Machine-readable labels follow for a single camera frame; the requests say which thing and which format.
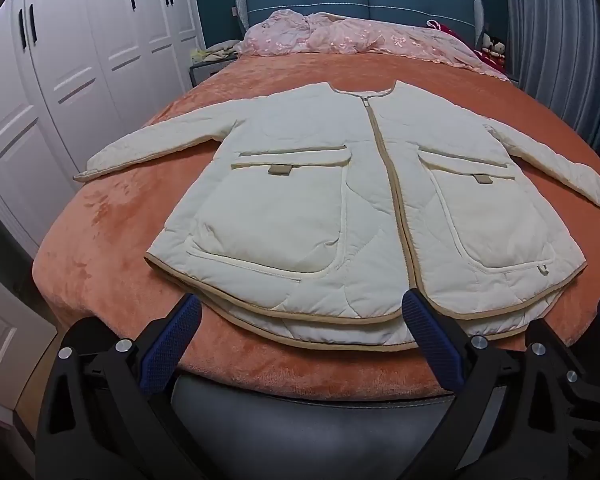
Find cream quilted jacket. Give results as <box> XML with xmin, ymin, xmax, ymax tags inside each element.
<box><xmin>74</xmin><ymin>80</ymin><xmax>600</xmax><ymax>352</ymax></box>

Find white panelled door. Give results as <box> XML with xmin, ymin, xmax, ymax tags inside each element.
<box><xmin>0</xmin><ymin>259</ymin><xmax>59</xmax><ymax>443</ymax></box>

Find plush toys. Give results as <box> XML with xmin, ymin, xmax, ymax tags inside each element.
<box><xmin>481</xmin><ymin>32</ymin><xmax>509</xmax><ymax>59</ymax></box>

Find pink floral quilt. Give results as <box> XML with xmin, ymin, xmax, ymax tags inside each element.
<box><xmin>242</xmin><ymin>9</ymin><xmax>508</xmax><ymax>81</ymax></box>

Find grey-blue curtain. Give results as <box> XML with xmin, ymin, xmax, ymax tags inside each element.
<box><xmin>502</xmin><ymin>0</ymin><xmax>600</xmax><ymax>173</ymax></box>

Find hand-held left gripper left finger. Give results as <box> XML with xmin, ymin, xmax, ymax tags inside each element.
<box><xmin>35</xmin><ymin>292</ymin><xmax>207</xmax><ymax>480</ymax></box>

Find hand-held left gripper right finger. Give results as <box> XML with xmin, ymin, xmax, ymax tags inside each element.
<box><xmin>401</xmin><ymin>289</ymin><xmax>583</xmax><ymax>480</ymax></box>

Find dark nightstand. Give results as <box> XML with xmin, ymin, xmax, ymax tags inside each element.
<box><xmin>187</xmin><ymin>55</ymin><xmax>238</xmax><ymax>89</ymax></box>

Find grey leather bed footboard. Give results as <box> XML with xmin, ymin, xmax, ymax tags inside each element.
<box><xmin>169</xmin><ymin>374</ymin><xmax>457</xmax><ymax>480</ymax></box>

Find white wardrobe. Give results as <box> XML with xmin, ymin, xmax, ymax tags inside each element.
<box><xmin>0</xmin><ymin>0</ymin><xmax>206</xmax><ymax>261</ymax></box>

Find beige cloth pile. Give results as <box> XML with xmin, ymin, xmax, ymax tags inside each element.
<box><xmin>192</xmin><ymin>39</ymin><xmax>245</xmax><ymax>64</ymax></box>

